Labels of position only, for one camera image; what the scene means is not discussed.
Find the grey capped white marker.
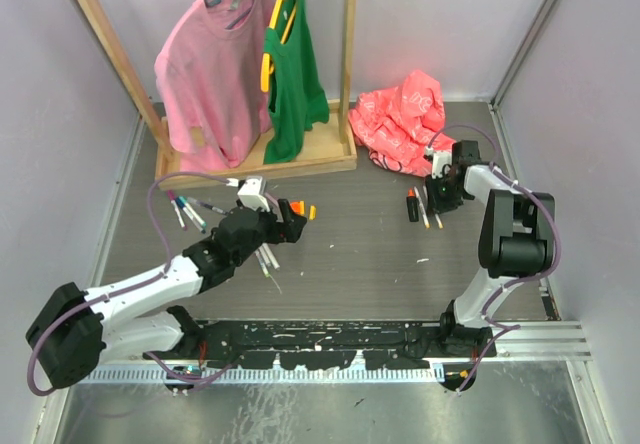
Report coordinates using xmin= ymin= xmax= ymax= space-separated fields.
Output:
xmin=261 ymin=244 xmax=280 ymax=270

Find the wooden clothes rack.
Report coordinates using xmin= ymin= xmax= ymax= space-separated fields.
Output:
xmin=76 ymin=0 xmax=357 ymax=190

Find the yellow hanger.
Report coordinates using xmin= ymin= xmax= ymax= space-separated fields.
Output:
xmin=260 ymin=0 xmax=297 ymax=93

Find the pink t-shirt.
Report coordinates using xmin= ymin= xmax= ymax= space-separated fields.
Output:
xmin=154 ymin=0 xmax=274 ymax=172

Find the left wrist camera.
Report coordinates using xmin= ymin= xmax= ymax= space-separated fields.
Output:
xmin=237 ymin=176 xmax=270 ymax=212

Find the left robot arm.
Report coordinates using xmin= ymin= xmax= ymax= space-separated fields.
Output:
xmin=25 ymin=199 xmax=307 ymax=396

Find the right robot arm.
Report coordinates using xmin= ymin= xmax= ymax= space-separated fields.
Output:
xmin=425 ymin=140 xmax=557 ymax=358

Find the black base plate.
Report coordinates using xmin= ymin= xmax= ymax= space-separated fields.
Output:
xmin=156 ymin=321 xmax=493 ymax=371

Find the black highlighter body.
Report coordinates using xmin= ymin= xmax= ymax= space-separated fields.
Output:
xmin=406 ymin=189 xmax=420 ymax=222

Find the yellow capped marker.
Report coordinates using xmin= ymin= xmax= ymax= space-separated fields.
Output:
xmin=423 ymin=185 xmax=444 ymax=230

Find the green tank top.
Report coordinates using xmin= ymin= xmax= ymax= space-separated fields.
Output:
xmin=264 ymin=0 xmax=329 ymax=164

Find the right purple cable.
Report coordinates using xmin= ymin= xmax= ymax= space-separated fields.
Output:
xmin=429 ymin=123 xmax=562 ymax=393

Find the slotted cable duct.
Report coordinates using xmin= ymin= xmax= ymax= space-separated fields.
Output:
xmin=81 ymin=362 xmax=445 ymax=385

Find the coral printed cloth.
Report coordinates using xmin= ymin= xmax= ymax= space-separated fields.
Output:
xmin=348 ymin=70 xmax=454 ymax=177

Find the dark purple pen at left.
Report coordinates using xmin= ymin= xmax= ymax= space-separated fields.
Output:
xmin=187 ymin=197 xmax=229 ymax=216

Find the green capped marker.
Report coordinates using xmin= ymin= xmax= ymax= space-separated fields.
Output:
xmin=255 ymin=251 xmax=270 ymax=278

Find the yellow capped white pen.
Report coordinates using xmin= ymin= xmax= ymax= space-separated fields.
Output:
xmin=413 ymin=186 xmax=430 ymax=229

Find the orange highlighter cap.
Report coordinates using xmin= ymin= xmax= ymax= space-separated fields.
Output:
xmin=291 ymin=201 xmax=305 ymax=216

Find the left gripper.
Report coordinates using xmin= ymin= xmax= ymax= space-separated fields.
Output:
xmin=232 ymin=199 xmax=304 ymax=268

